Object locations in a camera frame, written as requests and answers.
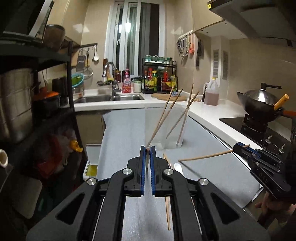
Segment black condiment rack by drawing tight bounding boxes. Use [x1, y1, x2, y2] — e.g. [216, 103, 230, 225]
[142, 56, 178, 94]

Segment white jar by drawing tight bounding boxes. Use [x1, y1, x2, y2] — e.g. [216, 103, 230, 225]
[133, 79, 142, 93]

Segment white trash bin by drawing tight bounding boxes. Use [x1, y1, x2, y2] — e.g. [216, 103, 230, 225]
[83, 144, 101, 181]

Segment plastic oil jug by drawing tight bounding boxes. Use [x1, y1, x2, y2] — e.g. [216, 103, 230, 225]
[204, 78, 219, 105]

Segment round wooden cutting board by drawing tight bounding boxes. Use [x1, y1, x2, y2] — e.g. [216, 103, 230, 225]
[151, 92, 188, 102]

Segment black cleaver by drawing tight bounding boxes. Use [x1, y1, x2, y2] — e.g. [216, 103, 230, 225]
[196, 39, 202, 67]

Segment black metal shelf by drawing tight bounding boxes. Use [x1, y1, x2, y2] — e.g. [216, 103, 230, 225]
[0, 31, 84, 186]

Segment window frame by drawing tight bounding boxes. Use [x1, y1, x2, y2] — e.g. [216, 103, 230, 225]
[104, 1, 166, 77]

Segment stainless steel sink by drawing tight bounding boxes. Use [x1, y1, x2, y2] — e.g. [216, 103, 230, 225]
[74, 94, 144, 103]

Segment wooden chopstick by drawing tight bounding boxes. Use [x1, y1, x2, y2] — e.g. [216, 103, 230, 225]
[166, 92, 199, 138]
[148, 90, 183, 145]
[178, 144, 251, 162]
[176, 84, 194, 147]
[163, 153, 171, 231]
[146, 85, 175, 149]

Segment yellow wok spatula handle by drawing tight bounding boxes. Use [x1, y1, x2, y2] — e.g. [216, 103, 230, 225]
[273, 94, 289, 111]

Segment large steel pot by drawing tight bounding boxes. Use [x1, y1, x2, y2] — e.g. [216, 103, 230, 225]
[1, 68, 33, 143]

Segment clear plastic utensil holder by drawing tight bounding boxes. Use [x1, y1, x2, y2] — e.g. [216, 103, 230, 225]
[144, 104, 188, 150]

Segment hanging scissors and tools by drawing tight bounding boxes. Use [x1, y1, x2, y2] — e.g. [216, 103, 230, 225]
[176, 36, 189, 58]

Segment hanging white ladle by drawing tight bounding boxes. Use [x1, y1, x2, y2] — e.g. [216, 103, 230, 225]
[92, 45, 100, 62]

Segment black gas stove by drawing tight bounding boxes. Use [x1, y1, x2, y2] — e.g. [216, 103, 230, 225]
[219, 114, 291, 155]

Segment green and blue basins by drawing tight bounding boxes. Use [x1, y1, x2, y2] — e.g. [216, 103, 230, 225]
[71, 73, 84, 88]

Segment hanging orange peeler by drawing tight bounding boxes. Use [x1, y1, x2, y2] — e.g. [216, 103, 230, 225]
[189, 33, 195, 55]

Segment brown bowl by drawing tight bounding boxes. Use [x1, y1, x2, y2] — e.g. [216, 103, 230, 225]
[43, 24, 66, 52]

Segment person hand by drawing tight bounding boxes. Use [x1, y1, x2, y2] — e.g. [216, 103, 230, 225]
[255, 192, 295, 229]

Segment black wok with lid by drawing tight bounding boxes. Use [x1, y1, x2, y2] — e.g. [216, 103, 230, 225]
[237, 82, 295, 122]

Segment pink dish soap bottle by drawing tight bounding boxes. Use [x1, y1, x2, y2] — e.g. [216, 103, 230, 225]
[122, 68, 132, 93]

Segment orange pot lid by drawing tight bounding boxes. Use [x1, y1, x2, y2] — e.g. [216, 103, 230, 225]
[32, 87, 59, 101]

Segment hanging metal grater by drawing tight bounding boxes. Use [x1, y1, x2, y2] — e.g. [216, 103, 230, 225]
[76, 49, 87, 72]

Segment red jar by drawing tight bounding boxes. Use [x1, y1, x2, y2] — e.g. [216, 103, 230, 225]
[115, 70, 121, 83]

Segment chrome kitchen faucet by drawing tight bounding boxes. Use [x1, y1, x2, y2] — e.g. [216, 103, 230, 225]
[102, 62, 121, 97]

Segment white cup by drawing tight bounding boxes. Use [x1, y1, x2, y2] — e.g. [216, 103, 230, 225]
[0, 149, 8, 168]

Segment range hood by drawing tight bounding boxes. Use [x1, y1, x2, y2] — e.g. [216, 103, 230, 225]
[208, 0, 295, 48]

